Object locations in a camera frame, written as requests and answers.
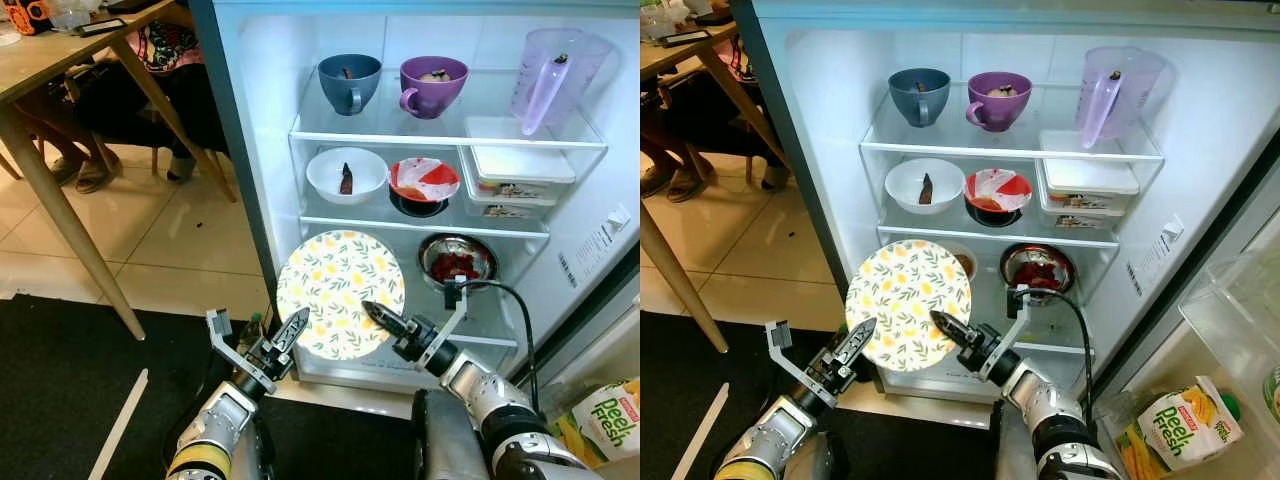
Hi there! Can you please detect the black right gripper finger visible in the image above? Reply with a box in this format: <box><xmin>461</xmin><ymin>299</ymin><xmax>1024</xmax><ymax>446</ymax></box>
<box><xmin>929</xmin><ymin>309</ymin><xmax>983</xmax><ymax>353</ymax></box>
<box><xmin>360</xmin><ymin>298</ymin><xmax>413</xmax><ymax>343</ymax></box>

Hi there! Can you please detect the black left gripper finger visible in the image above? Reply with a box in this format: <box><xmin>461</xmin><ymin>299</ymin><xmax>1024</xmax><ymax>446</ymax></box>
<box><xmin>268</xmin><ymin>306</ymin><xmax>312</xmax><ymax>355</ymax></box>
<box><xmin>834</xmin><ymin>317</ymin><xmax>879</xmax><ymax>367</ymax></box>

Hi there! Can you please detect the white lemon leaf pattern plate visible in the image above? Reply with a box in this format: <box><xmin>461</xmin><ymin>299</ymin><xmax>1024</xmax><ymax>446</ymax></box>
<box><xmin>275</xmin><ymin>229</ymin><xmax>408</xmax><ymax>362</ymax></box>
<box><xmin>844</xmin><ymin>237</ymin><xmax>974</xmax><ymax>374</ymax></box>

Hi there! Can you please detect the glass fridge shelf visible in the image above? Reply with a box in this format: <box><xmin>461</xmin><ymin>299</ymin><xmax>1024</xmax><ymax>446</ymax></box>
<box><xmin>298</xmin><ymin>150</ymin><xmax>553</xmax><ymax>241</ymax></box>
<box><xmin>876</xmin><ymin>160</ymin><xmax>1123</xmax><ymax>251</ymax></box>
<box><xmin>1035</xmin><ymin>298</ymin><xmax>1098</xmax><ymax>359</ymax></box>
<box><xmin>288</xmin><ymin>68</ymin><xmax>609</xmax><ymax>153</ymax></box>
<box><xmin>465</xmin><ymin>290</ymin><xmax>523</xmax><ymax>349</ymax></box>
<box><xmin>858</xmin><ymin>82</ymin><xmax>1166</xmax><ymax>164</ymax></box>

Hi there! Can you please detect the white fridge label sticker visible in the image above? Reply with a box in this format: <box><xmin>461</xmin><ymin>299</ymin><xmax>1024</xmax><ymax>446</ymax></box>
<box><xmin>1123</xmin><ymin>232</ymin><xmax>1173</xmax><ymax>298</ymax></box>
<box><xmin>553</xmin><ymin>222</ymin><xmax>619</xmax><ymax>293</ymax></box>

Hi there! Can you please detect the grey fridge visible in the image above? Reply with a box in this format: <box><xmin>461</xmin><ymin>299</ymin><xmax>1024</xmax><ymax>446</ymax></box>
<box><xmin>728</xmin><ymin>0</ymin><xmax>1280</xmax><ymax>403</ymax></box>
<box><xmin>188</xmin><ymin>0</ymin><xmax>641</xmax><ymax>398</ymax></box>

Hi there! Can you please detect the green capped water bottle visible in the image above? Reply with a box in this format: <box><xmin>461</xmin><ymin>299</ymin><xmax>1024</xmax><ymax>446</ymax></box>
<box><xmin>238</xmin><ymin>311</ymin><xmax>269</xmax><ymax>353</ymax></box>

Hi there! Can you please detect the small white plate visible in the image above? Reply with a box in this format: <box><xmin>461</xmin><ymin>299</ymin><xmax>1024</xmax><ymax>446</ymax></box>
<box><xmin>938</xmin><ymin>240</ymin><xmax>983</xmax><ymax>284</ymax></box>

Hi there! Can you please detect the grey left robot leg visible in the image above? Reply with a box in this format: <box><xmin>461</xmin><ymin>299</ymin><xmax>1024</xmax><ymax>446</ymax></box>
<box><xmin>800</xmin><ymin>430</ymin><xmax>853</xmax><ymax>480</ymax></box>
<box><xmin>245</xmin><ymin>418</ymin><xmax>279</xmax><ymax>480</ymax></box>

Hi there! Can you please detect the grey robot leg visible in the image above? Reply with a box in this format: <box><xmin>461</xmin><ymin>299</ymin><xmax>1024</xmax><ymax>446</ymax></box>
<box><xmin>988</xmin><ymin>398</ymin><xmax>1043</xmax><ymax>480</ymax></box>
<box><xmin>411</xmin><ymin>387</ymin><xmax>493</xmax><ymax>480</ymax></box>
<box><xmin>800</xmin><ymin>430</ymin><xmax>853</xmax><ymax>480</ymax></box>
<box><xmin>245</xmin><ymin>418</ymin><xmax>279</xmax><ymax>480</ymax></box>

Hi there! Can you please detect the steel bowl with red food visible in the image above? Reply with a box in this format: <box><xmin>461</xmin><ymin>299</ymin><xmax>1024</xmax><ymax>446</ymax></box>
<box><xmin>416</xmin><ymin>232</ymin><xmax>500</xmax><ymax>292</ymax></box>
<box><xmin>999</xmin><ymin>241</ymin><xmax>1079</xmax><ymax>296</ymax></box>

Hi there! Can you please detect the grey right robot leg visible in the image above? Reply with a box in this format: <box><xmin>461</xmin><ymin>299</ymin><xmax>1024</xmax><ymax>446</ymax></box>
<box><xmin>411</xmin><ymin>387</ymin><xmax>493</xmax><ymax>480</ymax></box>
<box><xmin>988</xmin><ymin>398</ymin><xmax>1043</xmax><ymax>480</ymax></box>

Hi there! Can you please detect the white floor strip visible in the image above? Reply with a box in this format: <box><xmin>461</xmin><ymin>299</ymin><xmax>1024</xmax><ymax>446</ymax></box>
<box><xmin>671</xmin><ymin>382</ymin><xmax>730</xmax><ymax>480</ymax></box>
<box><xmin>88</xmin><ymin>367</ymin><xmax>150</xmax><ymax>480</ymax></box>

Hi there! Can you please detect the black bowl red white cover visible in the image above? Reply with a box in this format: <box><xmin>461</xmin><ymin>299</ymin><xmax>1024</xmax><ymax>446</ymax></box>
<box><xmin>963</xmin><ymin>167</ymin><xmax>1035</xmax><ymax>229</ymax></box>
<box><xmin>387</xmin><ymin>156</ymin><xmax>463</xmax><ymax>219</ymax></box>

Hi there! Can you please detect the black floor mat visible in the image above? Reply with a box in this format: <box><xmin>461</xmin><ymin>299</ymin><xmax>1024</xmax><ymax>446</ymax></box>
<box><xmin>640</xmin><ymin>310</ymin><xmax>1001</xmax><ymax>480</ymax></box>
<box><xmin>0</xmin><ymin>293</ymin><xmax>421</xmax><ymax>480</ymax></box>

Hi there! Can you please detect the wooden table leg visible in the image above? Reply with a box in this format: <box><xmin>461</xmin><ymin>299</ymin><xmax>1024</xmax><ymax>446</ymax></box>
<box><xmin>693</xmin><ymin>43</ymin><xmax>793</xmax><ymax>168</ymax></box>
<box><xmin>0</xmin><ymin>100</ymin><xmax>148</xmax><ymax>342</ymax></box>
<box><xmin>108</xmin><ymin>38</ymin><xmax>238</xmax><ymax>204</ymax></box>
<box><xmin>640</xmin><ymin>198</ymin><xmax>730</xmax><ymax>354</ymax></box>

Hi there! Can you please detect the large white lidded container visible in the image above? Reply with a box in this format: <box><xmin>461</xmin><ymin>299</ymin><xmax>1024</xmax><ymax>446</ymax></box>
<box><xmin>466</xmin><ymin>142</ymin><xmax>579</xmax><ymax>205</ymax></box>
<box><xmin>1036</xmin><ymin>155</ymin><xmax>1142</xmax><ymax>216</ymax></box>

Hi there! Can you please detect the corn print juice carton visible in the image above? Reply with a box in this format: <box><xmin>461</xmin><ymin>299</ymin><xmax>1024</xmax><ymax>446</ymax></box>
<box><xmin>1113</xmin><ymin>374</ymin><xmax>1247</xmax><ymax>480</ymax></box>
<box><xmin>543</xmin><ymin>377</ymin><xmax>641</xmax><ymax>471</ymax></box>

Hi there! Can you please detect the purple mug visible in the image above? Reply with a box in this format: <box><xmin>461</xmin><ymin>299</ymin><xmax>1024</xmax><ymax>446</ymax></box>
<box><xmin>398</xmin><ymin>55</ymin><xmax>471</xmax><ymax>122</ymax></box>
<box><xmin>965</xmin><ymin>70</ymin><xmax>1035</xmax><ymax>134</ymax></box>

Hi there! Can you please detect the person in pink shirt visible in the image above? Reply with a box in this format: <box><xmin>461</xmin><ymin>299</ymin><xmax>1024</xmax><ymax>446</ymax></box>
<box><xmin>690</xmin><ymin>38</ymin><xmax>793</xmax><ymax>196</ymax></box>
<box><xmin>75</xmin><ymin>18</ymin><xmax>231</xmax><ymax>186</ymax></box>

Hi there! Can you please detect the slate blue mug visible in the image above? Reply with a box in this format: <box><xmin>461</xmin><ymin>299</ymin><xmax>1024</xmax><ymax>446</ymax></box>
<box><xmin>887</xmin><ymin>67</ymin><xmax>954</xmax><ymax>129</ymax></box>
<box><xmin>316</xmin><ymin>52</ymin><xmax>384</xmax><ymax>117</ymax></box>

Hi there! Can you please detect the clear purple pitcher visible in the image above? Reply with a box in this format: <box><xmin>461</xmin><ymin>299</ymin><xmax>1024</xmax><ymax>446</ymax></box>
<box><xmin>509</xmin><ymin>27</ymin><xmax>614</xmax><ymax>138</ymax></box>
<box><xmin>1074</xmin><ymin>44</ymin><xmax>1169</xmax><ymax>152</ymax></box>

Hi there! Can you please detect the clear plastic cup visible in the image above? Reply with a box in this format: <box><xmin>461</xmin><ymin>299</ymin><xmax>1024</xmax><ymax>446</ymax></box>
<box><xmin>45</xmin><ymin>0</ymin><xmax>98</xmax><ymax>31</ymax></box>
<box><xmin>640</xmin><ymin>0</ymin><xmax>703</xmax><ymax>31</ymax></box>

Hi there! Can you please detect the orange black handheld fan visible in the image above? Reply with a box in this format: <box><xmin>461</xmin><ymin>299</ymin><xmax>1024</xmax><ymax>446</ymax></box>
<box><xmin>0</xmin><ymin>0</ymin><xmax>53</xmax><ymax>38</ymax></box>

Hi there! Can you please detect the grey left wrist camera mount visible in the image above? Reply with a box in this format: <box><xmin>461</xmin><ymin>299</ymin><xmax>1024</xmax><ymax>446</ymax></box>
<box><xmin>764</xmin><ymin>319</ymin><xmax>841</xmax><ymax>409</ymax></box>
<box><xmin>205</xmin><ymin>307</ymin><xmax>279</xmax><ymax>399</ymax></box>

